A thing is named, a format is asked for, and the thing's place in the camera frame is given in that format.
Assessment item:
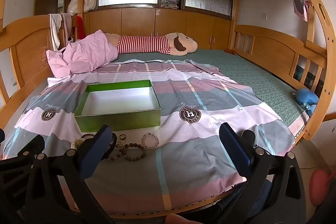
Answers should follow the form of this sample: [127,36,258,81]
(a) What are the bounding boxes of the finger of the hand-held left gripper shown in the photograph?
[17,134,46,159]

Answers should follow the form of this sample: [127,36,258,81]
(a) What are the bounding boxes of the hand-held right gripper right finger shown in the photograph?
[218,123,307,224]

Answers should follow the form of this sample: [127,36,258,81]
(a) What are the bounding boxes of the red cloth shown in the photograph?
[76,16,87,40]

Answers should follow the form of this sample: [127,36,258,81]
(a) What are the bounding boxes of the wooden bunk ladder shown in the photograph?
[297,0,336,140]

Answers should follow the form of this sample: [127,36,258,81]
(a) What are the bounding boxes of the pink quilt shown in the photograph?
[47,29,118,77]

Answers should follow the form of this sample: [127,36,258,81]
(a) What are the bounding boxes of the green bed mat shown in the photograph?
[115,49,319,126]

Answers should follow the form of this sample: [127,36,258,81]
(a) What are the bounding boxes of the blue plush toy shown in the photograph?
[293,88,319,117]

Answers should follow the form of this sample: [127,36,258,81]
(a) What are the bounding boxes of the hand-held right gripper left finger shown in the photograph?
[24,125,117,224]

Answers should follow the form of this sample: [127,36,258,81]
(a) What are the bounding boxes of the striped plush toy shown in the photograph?
[104,32,198,56]

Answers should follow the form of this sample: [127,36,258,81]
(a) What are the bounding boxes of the plaid bedsheet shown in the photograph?
[3,59,296,214]

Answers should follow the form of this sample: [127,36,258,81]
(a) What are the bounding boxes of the person's leg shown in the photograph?
[231,178,279,224]

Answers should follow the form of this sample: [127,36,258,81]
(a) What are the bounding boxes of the wooden headboard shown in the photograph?
[0,14,87,119]

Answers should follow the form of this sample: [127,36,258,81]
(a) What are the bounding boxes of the green cardboard box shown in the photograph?
[74,80,161,132]

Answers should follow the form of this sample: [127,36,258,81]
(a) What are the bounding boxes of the brown bead bracelet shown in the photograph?
[119,147,147,161]

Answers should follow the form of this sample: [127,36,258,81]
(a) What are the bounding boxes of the white garment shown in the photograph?
[49,13,72,51]

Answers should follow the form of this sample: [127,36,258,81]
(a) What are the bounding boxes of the red round object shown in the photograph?
[309,168,336,207]

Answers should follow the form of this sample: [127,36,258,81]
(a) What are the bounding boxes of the wooden wall cabinets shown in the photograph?
[84,7,234,51]

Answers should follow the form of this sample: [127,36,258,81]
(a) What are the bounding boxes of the wooden footboard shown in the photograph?
[228,25,328,98]

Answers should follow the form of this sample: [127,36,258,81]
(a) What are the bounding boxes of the pale pink bead bracelet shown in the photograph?
[142,134,160,150]

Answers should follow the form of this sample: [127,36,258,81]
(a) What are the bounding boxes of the black cord bracelet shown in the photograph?
[109,132,118,152]

